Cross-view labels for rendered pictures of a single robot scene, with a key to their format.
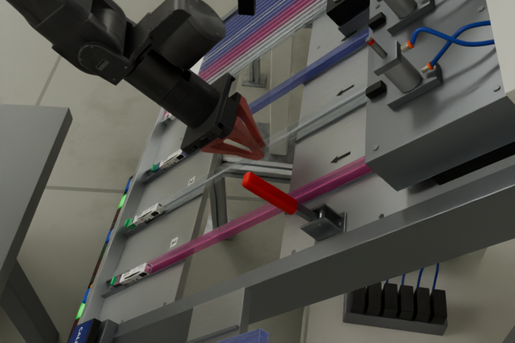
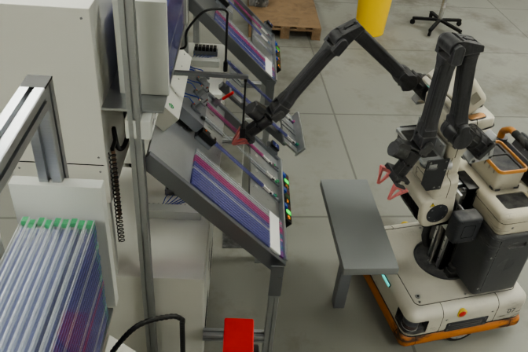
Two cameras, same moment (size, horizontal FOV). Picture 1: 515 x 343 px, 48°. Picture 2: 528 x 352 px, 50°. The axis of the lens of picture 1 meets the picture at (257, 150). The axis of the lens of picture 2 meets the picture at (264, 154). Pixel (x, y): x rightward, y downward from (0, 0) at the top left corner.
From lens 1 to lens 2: 266 cm
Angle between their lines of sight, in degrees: 96
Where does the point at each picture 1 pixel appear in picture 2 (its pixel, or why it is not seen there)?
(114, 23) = (273, 105)
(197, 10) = (252, 105)
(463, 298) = (155, 198)
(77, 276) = (340, 338)
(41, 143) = (345, 248)
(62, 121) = (342, 261)
